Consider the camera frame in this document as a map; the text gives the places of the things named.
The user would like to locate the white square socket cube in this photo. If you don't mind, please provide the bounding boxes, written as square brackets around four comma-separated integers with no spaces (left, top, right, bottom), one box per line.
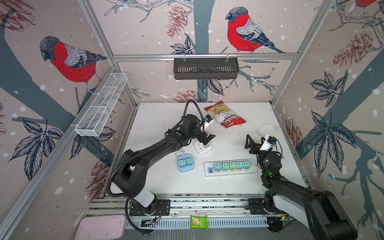
[194,141,212,155]

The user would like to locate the light green charger plug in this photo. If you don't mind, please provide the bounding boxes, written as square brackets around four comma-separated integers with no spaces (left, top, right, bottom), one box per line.
[244,161,253,169]

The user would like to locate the teal charger plug front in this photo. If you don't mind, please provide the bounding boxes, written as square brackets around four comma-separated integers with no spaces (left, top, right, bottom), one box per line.
[237,162,245,169]

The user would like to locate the teal charger plug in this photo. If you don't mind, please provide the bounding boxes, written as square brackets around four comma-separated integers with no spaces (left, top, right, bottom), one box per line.
[186,158,194,166]
[237,162,245,169]
[178,159,187,168]
[214,163,223,171]

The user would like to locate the blue square socket cube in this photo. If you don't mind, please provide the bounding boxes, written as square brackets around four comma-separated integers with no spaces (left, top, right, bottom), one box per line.
[177,154,195,173]

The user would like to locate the white multicolour power strip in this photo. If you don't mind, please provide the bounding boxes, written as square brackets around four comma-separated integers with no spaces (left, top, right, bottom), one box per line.
[203,159,258,177]

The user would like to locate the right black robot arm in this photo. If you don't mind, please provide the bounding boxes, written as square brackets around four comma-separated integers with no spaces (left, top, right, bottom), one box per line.
[245,135,358,240]

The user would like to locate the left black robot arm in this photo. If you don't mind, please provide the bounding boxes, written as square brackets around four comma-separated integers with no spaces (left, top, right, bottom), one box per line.
[106,100,215,215]

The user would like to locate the red white chips bag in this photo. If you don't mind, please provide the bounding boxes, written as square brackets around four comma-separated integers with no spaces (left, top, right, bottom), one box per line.
[205,101,246,129]

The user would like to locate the green snack packet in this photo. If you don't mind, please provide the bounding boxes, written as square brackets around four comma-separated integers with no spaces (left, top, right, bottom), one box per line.
[191,216,209,230]

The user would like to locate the pink tray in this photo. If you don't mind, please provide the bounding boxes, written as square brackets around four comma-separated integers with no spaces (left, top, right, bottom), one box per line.
[75,215,127,240]

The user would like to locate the white power strip cable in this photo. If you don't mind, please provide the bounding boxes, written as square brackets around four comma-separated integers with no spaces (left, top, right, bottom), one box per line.
[256,122,284,160]

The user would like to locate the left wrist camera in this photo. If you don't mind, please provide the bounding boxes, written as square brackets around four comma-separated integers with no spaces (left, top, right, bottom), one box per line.
[204,115,215,130]

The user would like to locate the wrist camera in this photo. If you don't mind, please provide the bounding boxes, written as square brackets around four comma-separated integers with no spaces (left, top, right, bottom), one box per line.
[260,135,277,152]
[204,115,215,130]

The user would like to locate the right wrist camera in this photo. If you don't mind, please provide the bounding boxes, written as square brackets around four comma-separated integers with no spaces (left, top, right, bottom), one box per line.
[260,135,277,152]

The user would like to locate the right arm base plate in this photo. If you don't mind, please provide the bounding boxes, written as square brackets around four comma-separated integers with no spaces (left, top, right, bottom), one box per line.
[246,198,269,215]

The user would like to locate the black hanging wire basket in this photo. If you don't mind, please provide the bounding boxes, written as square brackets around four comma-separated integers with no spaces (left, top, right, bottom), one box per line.
[174,58,239,80]

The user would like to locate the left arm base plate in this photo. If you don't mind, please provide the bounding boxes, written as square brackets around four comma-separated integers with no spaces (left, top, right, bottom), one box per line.
[128,199,171,217]

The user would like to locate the white mesh wall shelf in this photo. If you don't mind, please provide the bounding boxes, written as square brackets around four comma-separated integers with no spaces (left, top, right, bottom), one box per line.
[75,73,128,137]

